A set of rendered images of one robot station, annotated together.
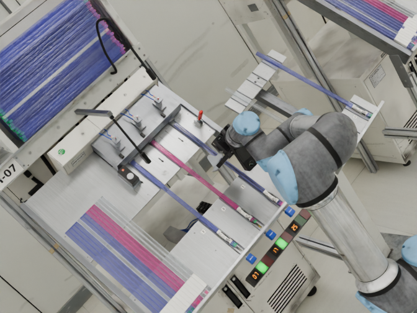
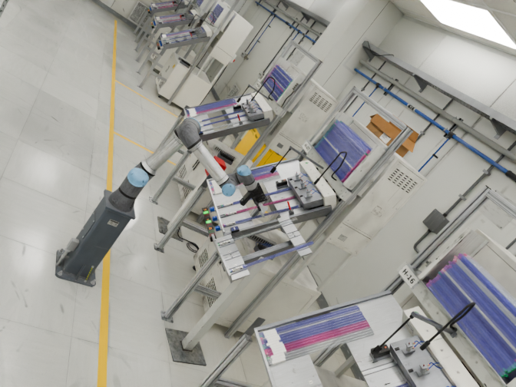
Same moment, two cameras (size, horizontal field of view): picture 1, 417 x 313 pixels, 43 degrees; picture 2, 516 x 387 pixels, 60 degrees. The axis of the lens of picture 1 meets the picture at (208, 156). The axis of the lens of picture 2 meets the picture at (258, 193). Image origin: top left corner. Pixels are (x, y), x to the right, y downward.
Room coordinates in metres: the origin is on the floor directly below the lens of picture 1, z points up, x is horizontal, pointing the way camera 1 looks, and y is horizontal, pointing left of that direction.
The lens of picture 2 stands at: (1.18, -2.71, 1.84)
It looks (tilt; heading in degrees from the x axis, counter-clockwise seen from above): 17 degrees down; 81
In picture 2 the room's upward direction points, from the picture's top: 39 degrees clockwise
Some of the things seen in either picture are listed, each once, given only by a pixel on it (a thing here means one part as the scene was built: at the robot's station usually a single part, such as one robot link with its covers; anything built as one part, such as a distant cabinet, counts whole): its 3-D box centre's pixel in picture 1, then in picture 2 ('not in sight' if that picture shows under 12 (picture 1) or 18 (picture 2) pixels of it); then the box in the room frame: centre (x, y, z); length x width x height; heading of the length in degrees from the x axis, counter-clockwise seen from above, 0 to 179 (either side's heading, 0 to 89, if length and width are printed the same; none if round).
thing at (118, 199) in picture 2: not in sight; (124, 196); (0.98, -0.29, 0.60); 0.15 x 0.15 x 0.10
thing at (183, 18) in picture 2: not in sight; (191, 31); (-0.25, 6.06, 0.95); 1.37 x 0.82 x 1.90; 22
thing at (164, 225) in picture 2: not in sight; (194, 196); (1.36, 0.86, 0.39); 0.24 x 0.24 x 0.78; 22
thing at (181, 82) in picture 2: not in sight; (203, 51); (0.29, 4.72, 0.95); 1.36 x 0.82 x 1.90; 22
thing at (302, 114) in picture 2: not in sight; (256, 137); (1.54, 1.72, 0.95); 1.35 x 0.82 x 1.90; 22
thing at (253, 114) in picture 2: not in sight; (223, 150); (1.36, 1.63, 0.66); 1.01 x 0.73 x 1.31; 22
